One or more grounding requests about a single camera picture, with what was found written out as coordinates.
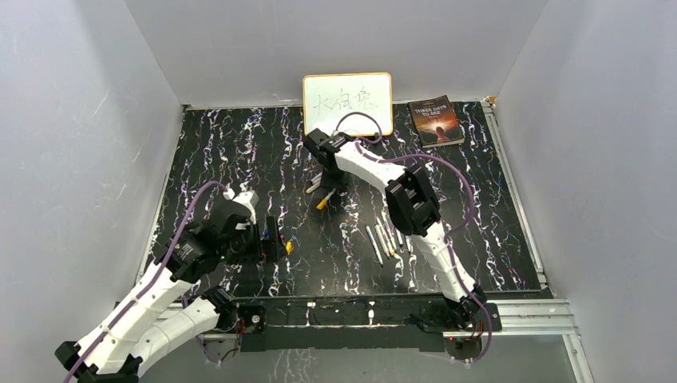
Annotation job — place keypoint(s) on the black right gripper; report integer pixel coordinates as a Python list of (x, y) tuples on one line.
[(330, 183)]

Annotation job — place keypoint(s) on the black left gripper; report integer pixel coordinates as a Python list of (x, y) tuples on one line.
[(269, 246)]

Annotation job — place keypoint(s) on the yellow cap marker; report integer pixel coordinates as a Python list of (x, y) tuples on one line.
[(387, 237), (325, 200)]

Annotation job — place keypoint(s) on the red cap marker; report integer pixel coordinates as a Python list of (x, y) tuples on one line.
[(315, 184)]

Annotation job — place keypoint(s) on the orange cap marker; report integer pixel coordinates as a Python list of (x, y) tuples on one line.
[(374, 245)]

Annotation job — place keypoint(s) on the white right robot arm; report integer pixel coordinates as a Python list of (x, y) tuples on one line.
[(414, 210)]

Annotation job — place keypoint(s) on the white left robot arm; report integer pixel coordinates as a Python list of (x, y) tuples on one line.
[(134, 337)]

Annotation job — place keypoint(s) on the small whiteboard with writing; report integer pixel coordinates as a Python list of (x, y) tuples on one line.
[(359, 104)]

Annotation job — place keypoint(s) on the dark paperback book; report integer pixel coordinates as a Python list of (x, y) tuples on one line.
[(436, 122)]

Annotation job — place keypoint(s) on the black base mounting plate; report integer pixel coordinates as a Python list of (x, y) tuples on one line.
[(466, 341)]

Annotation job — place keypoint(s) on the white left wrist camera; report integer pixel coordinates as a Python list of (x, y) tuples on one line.
[(248, 199)]

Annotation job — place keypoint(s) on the aluminium frame rail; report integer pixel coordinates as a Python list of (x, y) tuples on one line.
[(527, 317)]

